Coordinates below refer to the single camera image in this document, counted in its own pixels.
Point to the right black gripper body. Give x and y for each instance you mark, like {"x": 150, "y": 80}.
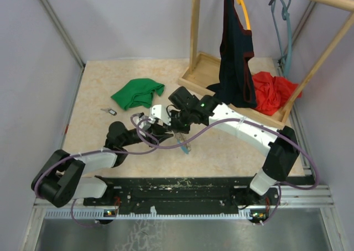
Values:
{"x": 180, "y": 123}

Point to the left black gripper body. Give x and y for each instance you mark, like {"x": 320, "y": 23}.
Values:
{"x": 150, "y": 135}

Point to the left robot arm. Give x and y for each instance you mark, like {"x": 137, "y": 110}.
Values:
{"x": 61, "y": 179}

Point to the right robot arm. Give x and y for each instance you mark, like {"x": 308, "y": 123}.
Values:
{"x": 279, "y": 146}

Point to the green cloth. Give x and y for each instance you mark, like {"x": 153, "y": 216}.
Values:
{"x": 138, "y": 92}

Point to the dark navy garment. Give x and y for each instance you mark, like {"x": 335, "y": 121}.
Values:
{"x": 236, "y": 49}

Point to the red cloth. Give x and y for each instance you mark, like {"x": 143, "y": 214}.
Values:
{"x": 272, "y": 92}

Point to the yellow hanger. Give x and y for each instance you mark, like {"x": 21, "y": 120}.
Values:
{"x": 245, "y": 13}

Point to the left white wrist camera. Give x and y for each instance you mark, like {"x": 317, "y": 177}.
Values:
{"x": 142, "y": 121}

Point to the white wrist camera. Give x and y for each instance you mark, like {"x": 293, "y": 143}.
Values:
{"x": 142, "y": 121}
{"x": 160, "y": 112}

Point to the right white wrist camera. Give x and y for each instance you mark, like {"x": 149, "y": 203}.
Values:
{"x": 160, "y": 112}

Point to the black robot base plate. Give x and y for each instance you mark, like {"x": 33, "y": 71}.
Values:
{"x": 177, "y": 188}

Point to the aluminium rail frame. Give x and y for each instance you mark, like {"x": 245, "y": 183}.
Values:
{"x": 196, "y": 208}

